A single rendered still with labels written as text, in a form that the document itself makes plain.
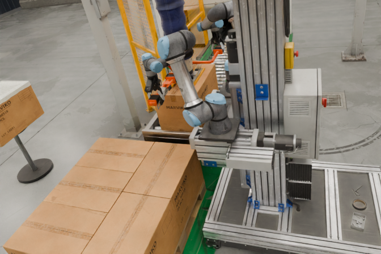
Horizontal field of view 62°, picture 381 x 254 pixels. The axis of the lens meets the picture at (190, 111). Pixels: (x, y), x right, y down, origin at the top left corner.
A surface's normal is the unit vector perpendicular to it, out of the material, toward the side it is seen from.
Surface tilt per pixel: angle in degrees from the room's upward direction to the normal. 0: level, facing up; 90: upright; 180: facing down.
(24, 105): 90
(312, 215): 0
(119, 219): 0
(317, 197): 0
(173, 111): 90
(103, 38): 90
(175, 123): 90
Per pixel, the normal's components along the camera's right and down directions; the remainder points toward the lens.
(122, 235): -0.17, -0.84
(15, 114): 0.93, 0.04
